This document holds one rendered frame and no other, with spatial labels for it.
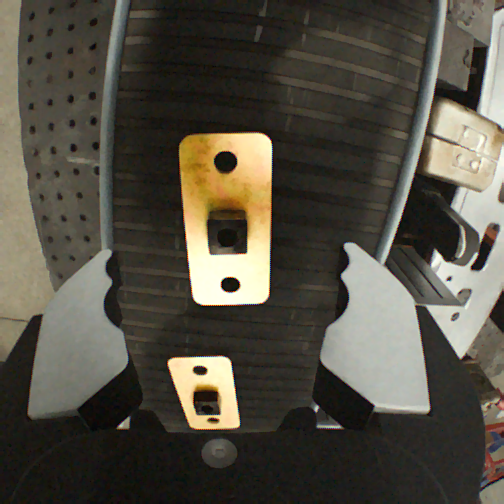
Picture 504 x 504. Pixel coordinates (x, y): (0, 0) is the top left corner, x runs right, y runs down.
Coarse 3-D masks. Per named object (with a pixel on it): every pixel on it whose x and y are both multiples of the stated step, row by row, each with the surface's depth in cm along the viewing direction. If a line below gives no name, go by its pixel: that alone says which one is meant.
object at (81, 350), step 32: (96, 256) 11; (64, 288) 9; (96, 288) 9; (64, 320) 8; (96, 320) 8; (64, 352) 7; (96, 352) 7; (128, 352) 7; (32, 384) 6; (64, 384) 6; (96, 384) 6; (128, 384) 7; (32, 416) 5; (64, 416) 5; (96, 416) 6; (128, 416) 7
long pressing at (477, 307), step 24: (480, 48) 24; (480, 72) 25; (480, 96) 26; (456, 192) 31; (480, 216) 33; (480, 240) 34; (432, 264) 35; (456, 288) 38; (480, 288) 38; (480, 312) 41; (456, 336) 43
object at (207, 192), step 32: (192, 160) 13; (256, 160) 13; (192, 192) 14; (224, 192) 14; (256, 192) 14; (192, 224) 14; (224, 224) 13; (256, 224) 14; (192, 256) 15; (224, 256) 15; (256, 256) 15; (192, 288) 16; (224, 288) 16; (256, 288) 16
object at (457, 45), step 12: (444, 36) 15; (456, 36) 15; (468, 36) 15; (444, 48) 16; (456, 48) 16; (468, 48) 16; (444, 60) 16; (456, 60) 16; (468, 60) 16; (444, 72) 17; (456, 72) 17; (468, 72) 17; (444, 84) 18; (456, 84) 17
